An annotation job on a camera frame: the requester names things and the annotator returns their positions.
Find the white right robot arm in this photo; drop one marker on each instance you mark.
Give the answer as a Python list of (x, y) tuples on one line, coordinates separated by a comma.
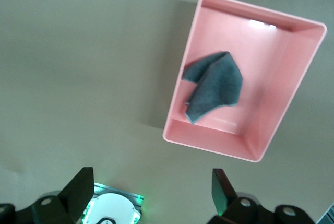
[(112, 208)]

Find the grey microfibre cloth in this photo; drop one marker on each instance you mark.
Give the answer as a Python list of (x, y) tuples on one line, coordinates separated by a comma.
[(219, 85)]

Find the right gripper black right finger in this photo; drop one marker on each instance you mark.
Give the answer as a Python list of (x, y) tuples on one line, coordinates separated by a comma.
[(235, 213)]

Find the large table cover sheet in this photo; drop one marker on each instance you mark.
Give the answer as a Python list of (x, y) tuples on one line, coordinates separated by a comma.
[(65, 77)]

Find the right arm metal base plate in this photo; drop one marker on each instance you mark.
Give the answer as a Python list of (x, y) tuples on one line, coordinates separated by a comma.
[(135, 200)]

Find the pink plastic bin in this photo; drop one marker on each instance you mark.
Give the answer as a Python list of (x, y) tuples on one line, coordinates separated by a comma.
[(274, 77)]

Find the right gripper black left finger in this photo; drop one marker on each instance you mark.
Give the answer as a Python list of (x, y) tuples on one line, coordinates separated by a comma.
[(75, 195)]

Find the aluminium frame corner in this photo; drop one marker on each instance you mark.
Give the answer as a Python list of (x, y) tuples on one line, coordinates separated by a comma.
[(329, 216)]

